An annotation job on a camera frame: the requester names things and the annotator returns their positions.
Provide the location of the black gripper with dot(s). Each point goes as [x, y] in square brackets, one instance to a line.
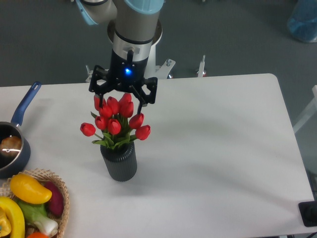
[124, 75]

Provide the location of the red tulip bouquet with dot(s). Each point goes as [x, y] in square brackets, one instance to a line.
[115, 125]

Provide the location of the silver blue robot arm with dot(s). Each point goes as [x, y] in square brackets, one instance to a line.
[135, 25]

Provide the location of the dark grey ribbed vase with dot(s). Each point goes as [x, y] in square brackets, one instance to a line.
[121, 164]

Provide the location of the purple sweet potato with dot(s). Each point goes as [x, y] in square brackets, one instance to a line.
[56, 203]

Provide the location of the yellow mango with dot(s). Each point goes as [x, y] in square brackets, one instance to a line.
[28, 189]

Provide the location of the green white leek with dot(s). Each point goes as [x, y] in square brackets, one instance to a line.
[36, 216]

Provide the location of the yellow bell pepper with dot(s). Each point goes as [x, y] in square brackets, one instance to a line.
[15, 216]

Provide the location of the orange fruit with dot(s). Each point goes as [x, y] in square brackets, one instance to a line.
[37, 235]

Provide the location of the blue plastic bag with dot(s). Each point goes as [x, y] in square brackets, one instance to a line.
[302, 23]

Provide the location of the black device at table edge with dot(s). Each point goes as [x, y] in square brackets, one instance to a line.
[308, 211]

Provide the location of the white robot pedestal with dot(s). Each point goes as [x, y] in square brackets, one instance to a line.
[152, 69]

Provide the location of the blue handled saucepan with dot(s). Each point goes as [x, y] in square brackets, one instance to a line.
[15, 150]

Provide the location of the white frame at right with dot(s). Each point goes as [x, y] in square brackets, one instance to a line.
[307, 112]

